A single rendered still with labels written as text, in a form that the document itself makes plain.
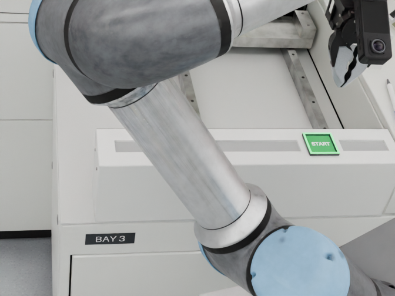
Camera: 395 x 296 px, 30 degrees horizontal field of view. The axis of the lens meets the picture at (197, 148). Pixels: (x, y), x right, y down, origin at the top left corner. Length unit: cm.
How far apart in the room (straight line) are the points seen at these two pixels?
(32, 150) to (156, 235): 76
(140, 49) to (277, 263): 37
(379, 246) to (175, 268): 44
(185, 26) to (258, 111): 90
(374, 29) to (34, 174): 123
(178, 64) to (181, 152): 20
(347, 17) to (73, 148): 60
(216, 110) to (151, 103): 72
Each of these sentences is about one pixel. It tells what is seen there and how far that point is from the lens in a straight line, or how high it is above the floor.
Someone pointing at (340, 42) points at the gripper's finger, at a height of 119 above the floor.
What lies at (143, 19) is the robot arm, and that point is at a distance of 73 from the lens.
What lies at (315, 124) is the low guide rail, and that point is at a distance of 159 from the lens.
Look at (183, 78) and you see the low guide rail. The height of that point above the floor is 85.
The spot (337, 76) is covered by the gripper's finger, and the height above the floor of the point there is 112.
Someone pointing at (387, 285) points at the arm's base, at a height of 99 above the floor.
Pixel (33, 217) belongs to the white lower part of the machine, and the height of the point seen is 14.
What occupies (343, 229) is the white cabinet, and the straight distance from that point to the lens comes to 147.
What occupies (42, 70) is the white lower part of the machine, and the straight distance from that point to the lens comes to 188.
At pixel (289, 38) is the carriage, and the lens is 176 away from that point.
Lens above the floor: 181
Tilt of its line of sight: 42 degrees down
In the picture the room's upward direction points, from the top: 11 degrees clockwise
